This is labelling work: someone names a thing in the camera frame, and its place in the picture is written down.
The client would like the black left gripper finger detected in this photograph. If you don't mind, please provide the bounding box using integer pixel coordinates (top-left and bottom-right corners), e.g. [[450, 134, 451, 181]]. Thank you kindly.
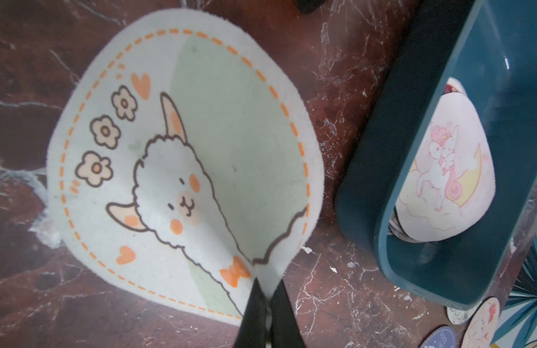
[[234, 279, 268, 348]]

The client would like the purple bunny round coaster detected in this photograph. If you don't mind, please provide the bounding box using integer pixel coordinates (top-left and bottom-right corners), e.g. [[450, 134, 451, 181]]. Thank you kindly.
[[419, 326, 457, 348]]

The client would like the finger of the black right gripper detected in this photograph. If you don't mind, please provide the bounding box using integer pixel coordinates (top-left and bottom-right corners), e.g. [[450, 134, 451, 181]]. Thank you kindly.
[[269, 280, 306, 348]]

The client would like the white animal round coaster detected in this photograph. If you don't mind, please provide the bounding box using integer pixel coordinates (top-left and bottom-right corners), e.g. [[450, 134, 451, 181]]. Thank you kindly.
[[47, 9, 324, 326]]

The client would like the beige pink figure coaster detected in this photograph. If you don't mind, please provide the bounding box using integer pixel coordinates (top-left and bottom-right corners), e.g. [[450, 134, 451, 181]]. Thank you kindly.
[[395, 92, 496, 242]]

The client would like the pink bow bear coaster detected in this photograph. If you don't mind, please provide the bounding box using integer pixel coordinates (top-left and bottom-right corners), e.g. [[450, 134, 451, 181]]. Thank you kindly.
[[461, 297, 500, 348]]

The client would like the teal plastic storage tray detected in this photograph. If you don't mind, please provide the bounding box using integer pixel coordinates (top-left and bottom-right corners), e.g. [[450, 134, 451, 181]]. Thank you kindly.
[[334, 1, 537, 310]]

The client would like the green sketch round coaster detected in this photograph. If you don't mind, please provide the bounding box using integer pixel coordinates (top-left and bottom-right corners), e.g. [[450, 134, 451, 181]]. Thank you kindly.
[[446, 304, 480, 326]]

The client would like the red rose floral coaster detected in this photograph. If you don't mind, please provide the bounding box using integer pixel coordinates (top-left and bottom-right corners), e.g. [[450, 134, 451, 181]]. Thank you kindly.
[[442, 77, 468, 96]]

